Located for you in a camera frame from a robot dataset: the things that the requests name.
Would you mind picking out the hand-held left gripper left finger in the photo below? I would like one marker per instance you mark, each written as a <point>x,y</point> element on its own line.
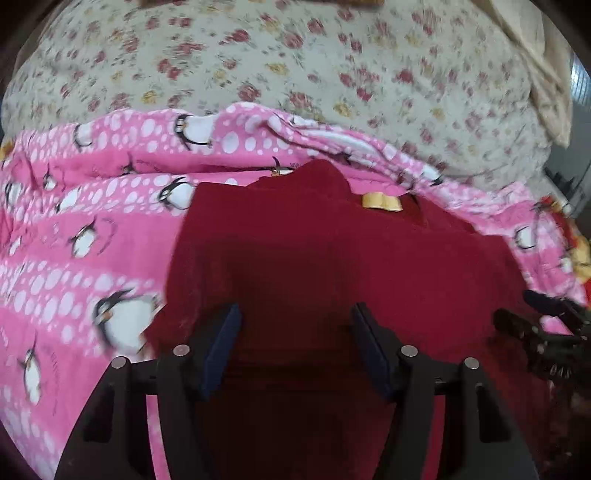
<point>221,350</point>

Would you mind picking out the red and yellow printed cloth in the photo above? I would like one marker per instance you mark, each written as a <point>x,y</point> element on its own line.
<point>575,240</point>

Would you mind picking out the beige cloth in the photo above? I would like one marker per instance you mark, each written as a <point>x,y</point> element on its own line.
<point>540,60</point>

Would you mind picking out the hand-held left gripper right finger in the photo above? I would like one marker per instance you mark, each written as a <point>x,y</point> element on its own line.
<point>375,355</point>

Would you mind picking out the pink penguin print blanket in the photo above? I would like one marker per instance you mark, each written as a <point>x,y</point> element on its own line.
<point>92,230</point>

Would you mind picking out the floral bed sheet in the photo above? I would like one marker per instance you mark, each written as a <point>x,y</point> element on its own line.
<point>300,60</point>

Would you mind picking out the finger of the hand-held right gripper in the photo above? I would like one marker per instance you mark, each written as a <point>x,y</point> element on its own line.
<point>549,305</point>
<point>521,330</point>

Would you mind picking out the dark red garment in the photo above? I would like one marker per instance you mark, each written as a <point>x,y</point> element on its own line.
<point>323,277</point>

